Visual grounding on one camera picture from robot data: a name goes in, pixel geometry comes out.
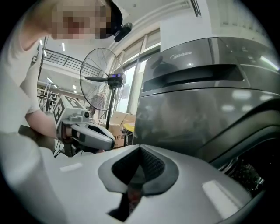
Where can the person's left hand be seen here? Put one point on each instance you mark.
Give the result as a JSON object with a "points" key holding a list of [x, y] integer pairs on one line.
{"points": [[66, 134]]}

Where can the black metal railing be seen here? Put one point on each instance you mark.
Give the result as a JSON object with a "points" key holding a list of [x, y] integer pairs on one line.
{"points": [[65, 61]]}

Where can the person's left forearm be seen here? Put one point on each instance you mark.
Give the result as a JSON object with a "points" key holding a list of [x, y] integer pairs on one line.
{"points": [[41, 124]]}

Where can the yellow lid trash bin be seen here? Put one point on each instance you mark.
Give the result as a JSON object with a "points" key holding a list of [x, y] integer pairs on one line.
{"points": [[130, 126]]}

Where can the large printed cardboard box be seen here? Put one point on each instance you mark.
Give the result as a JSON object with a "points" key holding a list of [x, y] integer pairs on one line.
{"points": [[118, 140]]}

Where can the black head-mounted camera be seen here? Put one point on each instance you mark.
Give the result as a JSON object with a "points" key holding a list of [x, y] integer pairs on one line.
{"points": [[123, 30]]}

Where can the small plain cardboard box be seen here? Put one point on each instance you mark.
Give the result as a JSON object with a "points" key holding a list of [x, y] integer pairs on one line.
{"points": [[122, 117]]}

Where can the dark grey washing machine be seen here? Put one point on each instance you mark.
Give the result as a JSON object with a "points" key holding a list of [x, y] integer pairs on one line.
{"points": [[197, 109]]}

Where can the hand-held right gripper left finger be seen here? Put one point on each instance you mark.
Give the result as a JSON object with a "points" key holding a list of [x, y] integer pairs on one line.
{"points": [[87, 186]]}

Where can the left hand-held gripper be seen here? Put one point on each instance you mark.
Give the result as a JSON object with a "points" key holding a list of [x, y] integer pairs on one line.
{"points": [[65, 109]]}

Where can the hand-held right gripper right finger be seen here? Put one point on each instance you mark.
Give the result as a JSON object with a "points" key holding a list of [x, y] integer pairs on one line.
{"points": [[192, 192]]}

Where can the person's head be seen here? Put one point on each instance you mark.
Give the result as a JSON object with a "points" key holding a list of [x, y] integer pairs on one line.
{"points": [[76, 22]]}

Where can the black standing fan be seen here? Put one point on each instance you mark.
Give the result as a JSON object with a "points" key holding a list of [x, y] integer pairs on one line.
{"points": [[116, 79]]}

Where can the glass door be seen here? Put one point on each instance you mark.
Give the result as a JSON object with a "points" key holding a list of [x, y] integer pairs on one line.
{"points": [[133, 72]]}

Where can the person's white shirt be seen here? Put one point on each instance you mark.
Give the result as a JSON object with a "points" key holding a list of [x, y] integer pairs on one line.
{"points": [[15, 87]]}

